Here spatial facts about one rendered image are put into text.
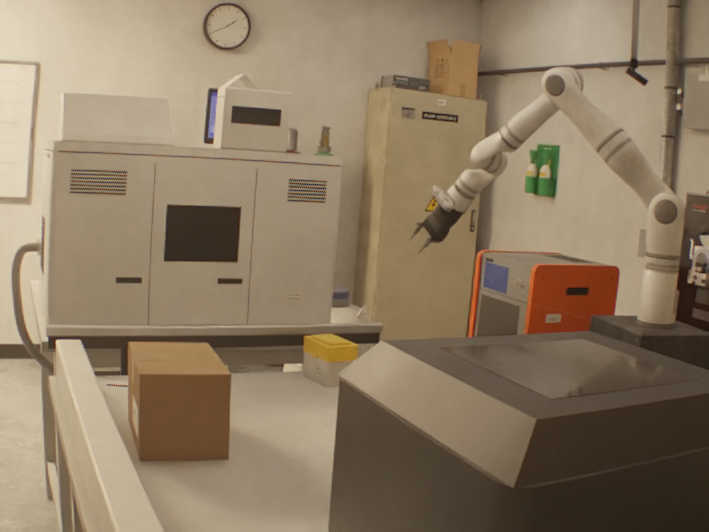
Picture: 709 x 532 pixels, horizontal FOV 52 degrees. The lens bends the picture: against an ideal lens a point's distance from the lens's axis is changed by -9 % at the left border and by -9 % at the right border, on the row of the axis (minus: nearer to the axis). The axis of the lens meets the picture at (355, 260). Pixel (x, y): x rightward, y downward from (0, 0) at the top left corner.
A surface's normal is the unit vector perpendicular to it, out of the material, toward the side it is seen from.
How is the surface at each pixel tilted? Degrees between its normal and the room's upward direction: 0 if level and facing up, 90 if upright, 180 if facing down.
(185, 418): 90
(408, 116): 90
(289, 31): 90
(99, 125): 41
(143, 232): 90
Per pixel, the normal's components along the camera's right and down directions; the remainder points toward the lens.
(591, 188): -0.90, -0.01
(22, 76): 0.43, 0.15
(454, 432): -0.65, -0.64
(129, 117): 0.33, -0.65
